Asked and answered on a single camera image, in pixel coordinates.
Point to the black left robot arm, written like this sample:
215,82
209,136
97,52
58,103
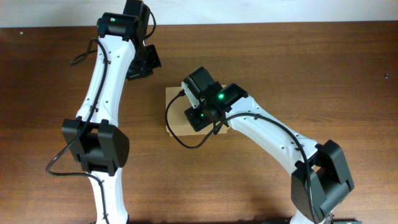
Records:
93,136

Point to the brown cardboard box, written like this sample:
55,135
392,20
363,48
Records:
177,120

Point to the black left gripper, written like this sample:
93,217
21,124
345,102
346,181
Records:
140,71

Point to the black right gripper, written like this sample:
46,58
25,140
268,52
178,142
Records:
196,117

